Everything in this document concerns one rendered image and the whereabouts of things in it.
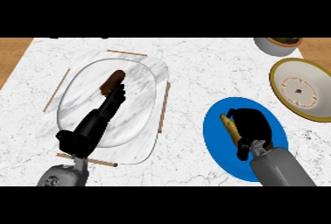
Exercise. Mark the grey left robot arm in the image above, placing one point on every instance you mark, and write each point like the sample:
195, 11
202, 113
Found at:
62, 175

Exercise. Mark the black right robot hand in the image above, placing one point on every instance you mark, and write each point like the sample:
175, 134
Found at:
254, 125

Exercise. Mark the marble tray with wooden edges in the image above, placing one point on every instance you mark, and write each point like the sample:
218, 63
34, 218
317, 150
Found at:
137, 87

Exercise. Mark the white bowl with yellow rim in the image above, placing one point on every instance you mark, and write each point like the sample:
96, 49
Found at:
301, 87

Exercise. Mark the brown oblong food item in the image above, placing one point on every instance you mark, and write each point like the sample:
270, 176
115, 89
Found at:
112, 78

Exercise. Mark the blue plate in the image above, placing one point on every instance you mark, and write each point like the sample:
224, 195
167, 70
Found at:
218, 145

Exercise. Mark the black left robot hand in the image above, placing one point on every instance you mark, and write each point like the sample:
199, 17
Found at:
91, 125

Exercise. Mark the yellow-brown pear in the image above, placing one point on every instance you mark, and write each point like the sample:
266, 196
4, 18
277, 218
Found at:
227, 127

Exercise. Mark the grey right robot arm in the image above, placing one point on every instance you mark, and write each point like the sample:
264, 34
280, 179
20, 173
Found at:
279, 169

